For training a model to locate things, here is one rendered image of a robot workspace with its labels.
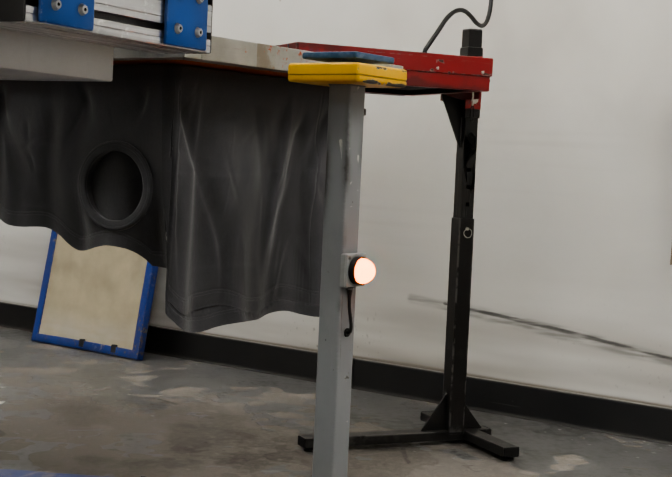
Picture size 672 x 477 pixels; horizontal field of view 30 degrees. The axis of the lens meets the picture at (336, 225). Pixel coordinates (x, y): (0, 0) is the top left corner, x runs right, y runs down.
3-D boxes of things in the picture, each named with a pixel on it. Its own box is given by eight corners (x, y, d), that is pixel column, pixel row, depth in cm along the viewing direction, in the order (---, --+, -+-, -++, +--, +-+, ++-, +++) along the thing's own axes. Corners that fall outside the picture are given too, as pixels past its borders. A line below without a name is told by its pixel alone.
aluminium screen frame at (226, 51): (402, 86, 230) (403, 66, 230) (184, 57, 183) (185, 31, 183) (103, 85, 277) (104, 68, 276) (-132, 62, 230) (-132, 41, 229)
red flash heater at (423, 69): (424, 101, 383) (426, 62, 382) (503, 97, 341) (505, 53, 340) (235, 89, 358) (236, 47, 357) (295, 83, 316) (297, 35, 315)
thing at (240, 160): (332, 317, 232) (343, 85, 230) (162, 339, 196) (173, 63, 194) (319, 316, 234) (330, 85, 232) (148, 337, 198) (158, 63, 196)
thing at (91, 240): (191, 269, 204) (199, 68, 202) (154, 271, 197) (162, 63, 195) (7, 247, 231) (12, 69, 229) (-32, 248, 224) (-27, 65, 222)
